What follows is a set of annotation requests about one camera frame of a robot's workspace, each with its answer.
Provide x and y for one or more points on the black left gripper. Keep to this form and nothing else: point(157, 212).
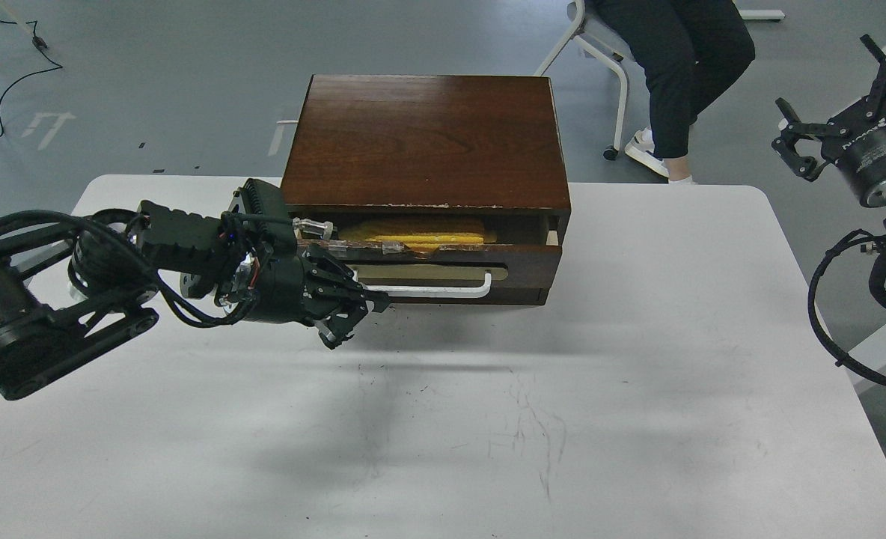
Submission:
point(260, 261)

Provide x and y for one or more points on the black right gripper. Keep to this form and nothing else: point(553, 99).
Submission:
point(881, 153)

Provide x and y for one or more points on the yellow corn cob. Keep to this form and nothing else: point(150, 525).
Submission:
point(420, 233)

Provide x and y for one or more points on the wooden drawer with white handle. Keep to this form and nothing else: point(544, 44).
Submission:
point(518, 269)

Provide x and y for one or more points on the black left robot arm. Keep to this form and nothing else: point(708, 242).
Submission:
point(74, 288)

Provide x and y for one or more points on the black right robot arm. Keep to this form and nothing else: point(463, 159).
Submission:
point(801, 147)

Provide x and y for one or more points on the dark wooden drawer cabinet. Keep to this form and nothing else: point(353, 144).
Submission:
point(446, 144)

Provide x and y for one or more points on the white desk leg base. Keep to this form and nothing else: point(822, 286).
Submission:
point(760, 15)

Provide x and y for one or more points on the seated person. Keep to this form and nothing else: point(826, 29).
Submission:
point(691, 52)

